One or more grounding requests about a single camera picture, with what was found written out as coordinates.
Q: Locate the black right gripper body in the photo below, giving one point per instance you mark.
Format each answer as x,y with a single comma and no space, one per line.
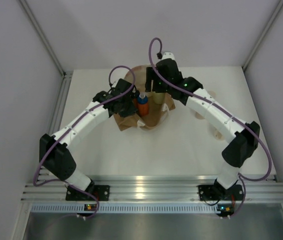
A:
158,86

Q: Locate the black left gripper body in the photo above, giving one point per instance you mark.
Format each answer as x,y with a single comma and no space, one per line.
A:
128,108

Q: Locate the beige round pump bottle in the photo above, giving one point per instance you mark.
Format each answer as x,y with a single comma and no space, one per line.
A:
213,95

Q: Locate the cream pump bottle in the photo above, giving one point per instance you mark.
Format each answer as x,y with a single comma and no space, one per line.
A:
217,134

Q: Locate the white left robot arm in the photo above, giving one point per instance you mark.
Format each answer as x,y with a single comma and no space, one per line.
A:
55,151

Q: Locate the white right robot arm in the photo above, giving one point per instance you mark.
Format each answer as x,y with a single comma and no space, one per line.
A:
241,136

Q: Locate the orange bottle blue cap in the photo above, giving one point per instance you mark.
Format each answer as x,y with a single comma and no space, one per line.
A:
141,102

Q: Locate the yellow-green pump bottle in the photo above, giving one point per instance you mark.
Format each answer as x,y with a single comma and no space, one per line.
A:
158,98

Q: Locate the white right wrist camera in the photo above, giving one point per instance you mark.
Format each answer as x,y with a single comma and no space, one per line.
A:
168,55

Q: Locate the left aluminium frame post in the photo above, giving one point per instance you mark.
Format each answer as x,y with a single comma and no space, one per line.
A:
41,35

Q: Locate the aluminium frame post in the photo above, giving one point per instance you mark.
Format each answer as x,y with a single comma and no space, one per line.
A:
41,35
271,20

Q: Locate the aluminium mounting rail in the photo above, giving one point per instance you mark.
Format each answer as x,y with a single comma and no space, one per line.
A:
155,189

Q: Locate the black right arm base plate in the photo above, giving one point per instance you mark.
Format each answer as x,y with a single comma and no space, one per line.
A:
212,192

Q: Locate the right aluminium frame post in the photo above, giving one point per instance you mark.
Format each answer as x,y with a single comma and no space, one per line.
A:
271,20

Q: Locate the perforated grey cable duct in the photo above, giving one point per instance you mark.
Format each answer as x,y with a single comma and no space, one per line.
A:
128,208

